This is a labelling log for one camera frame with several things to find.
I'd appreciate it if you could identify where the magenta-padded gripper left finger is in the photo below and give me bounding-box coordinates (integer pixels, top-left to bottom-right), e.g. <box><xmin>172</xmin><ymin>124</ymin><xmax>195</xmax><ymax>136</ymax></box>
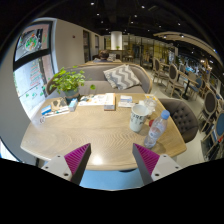
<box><xmin>40</xmin><ymin>142</ymin><xmax>92</xmax><ymax>186</ymax></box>

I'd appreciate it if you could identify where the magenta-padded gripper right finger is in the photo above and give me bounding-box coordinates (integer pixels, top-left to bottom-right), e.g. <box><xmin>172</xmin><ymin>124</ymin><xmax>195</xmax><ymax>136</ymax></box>
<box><xmin>131</xmin><ymin>142</ymin><xmax>184</xmax><ymax>186</ymax></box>

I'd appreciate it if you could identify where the clear blue-capped water bottle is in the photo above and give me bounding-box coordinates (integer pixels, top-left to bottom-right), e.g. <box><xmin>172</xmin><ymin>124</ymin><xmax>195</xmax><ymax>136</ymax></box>
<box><xmin>143</xmin><ymin>109</ymin><xmax>171</xmax><ymax>149</ymax></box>

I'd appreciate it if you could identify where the white mug with dark lettering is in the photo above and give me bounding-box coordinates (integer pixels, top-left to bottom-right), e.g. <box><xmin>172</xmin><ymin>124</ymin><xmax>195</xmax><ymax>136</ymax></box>
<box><xmin>128</xmin><ymin>103</ymin><xmax>149</xmax><ymax>134</ymax></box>

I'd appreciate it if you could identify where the white and teal tube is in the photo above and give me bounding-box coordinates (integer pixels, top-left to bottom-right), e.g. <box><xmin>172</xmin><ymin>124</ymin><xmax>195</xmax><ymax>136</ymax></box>
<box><xmin>43</xmin><ymin>108</ymin><xmax>70</xmax><ymax>118</ymax></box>

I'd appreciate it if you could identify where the dark grey tufted armchair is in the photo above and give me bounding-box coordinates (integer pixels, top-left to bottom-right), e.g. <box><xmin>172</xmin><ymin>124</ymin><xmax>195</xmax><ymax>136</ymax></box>
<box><xmin>159</xmin><ymin>98</ymin><xmax>200</xmax><ymax>144</ymax></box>

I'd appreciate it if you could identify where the small light blue box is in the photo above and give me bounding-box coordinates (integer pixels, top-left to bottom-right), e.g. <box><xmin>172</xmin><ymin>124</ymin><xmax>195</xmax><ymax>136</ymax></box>
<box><xmin>67</xmin><ymin>98</ymin><xmax>79</xmax><ymax>112</ymax></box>

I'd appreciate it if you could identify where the clear drinking glass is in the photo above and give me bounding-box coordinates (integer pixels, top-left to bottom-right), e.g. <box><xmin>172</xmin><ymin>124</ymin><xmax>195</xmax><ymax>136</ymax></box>
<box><xmin>143</xmin><ymin>97</ymin><xmax>158</xmax><ymax>116</ymax></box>

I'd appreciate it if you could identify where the blue and white flat box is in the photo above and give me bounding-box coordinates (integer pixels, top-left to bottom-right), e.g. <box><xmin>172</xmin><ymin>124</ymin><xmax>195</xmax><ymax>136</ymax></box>
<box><xmin>40</xmin><ymin>104</ymin><xmax>53</xmax><ymax>116</ymax></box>

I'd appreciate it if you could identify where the brown wooden card stand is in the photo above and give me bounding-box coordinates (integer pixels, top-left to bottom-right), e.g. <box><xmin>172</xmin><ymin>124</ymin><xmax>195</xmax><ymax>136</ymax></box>
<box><xmin>50</xmin><ymin>97</ymin><xmax>69</xmax><ymax>113</ymax></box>

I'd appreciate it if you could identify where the white printed leaflet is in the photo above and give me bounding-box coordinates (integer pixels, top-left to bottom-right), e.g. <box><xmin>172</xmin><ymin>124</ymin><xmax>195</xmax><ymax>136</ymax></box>
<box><xmin>78</xmin><ymin>93</ymin><xmax>108</xmax><ymax>107</ymax></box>

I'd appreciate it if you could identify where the green potted plant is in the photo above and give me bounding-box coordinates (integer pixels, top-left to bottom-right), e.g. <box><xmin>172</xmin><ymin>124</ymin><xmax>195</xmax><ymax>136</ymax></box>
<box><xmin>49</xmin><ymin>66</ymin><xmax>97</xmax><ymax>101</ymax></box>

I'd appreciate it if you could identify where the grey white chevron cushion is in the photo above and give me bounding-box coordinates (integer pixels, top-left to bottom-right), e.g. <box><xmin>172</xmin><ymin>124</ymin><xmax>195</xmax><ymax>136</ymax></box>
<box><xmin>102</xmin><ymin>64</ymin><xmax>142</xmax><ymax>91</ymax></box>

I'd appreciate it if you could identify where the group of round-backed dining chairs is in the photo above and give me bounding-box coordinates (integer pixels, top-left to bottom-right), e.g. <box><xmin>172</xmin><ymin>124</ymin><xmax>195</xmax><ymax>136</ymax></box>
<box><xmin>151</xmin><ymin>56</ymin><xmax>224</xmax><ymax>158</ymax></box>

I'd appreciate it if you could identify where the grey curved sofa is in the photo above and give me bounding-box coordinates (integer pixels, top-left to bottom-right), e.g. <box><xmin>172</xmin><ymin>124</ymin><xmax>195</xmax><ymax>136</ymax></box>
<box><xmin>45</xmin><ymin>63</ymin><xmax>154</xmax><ymax>98</ymax></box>

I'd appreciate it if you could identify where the window with colourful decals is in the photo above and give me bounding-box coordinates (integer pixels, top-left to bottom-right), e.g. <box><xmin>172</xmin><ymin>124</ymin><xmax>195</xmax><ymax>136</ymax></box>
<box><xmin>12</xmin><ymin>21</ymin><xmax>56</xmax><ymax>118</ymax></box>

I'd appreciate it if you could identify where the person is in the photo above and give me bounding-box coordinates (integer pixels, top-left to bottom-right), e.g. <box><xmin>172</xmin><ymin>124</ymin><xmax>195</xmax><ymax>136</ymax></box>
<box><xmin>93</xmin><ymin>49</ymin><xmax>114</xmax><ymax>63</ymax></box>

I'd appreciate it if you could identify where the group of ceiling spot lights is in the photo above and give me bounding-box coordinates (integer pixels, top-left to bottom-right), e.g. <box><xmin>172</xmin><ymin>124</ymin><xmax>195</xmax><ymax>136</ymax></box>
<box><xmin>89</xmin><ymin>1</ymin><xmax>208</xmax><ymax>41</ymax></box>

